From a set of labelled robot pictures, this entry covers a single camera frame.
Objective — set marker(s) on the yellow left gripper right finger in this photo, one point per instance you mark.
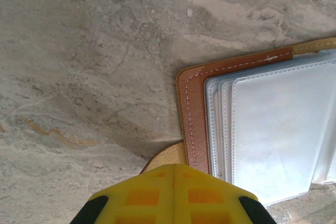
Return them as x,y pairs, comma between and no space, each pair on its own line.
207,200

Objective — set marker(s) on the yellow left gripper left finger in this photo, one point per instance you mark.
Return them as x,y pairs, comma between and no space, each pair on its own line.
141,200

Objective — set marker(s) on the brown leather card holder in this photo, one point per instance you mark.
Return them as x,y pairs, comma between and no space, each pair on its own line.
194,98

